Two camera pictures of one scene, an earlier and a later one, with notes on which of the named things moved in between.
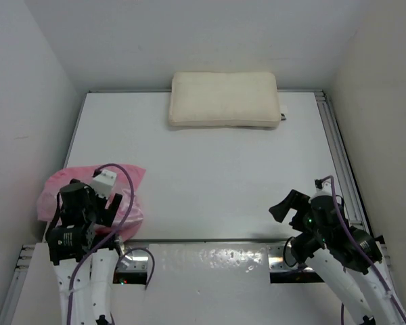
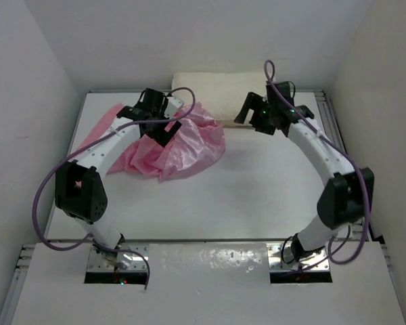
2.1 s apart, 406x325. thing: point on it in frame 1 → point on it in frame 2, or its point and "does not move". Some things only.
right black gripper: [295, 200] → [254, 101]
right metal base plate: [280, 272] does not move
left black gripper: [103, 215] → [161, 135]
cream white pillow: [224, 99] does not move
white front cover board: [213, 284] does not move
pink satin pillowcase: [128, 218] → [198, 139]
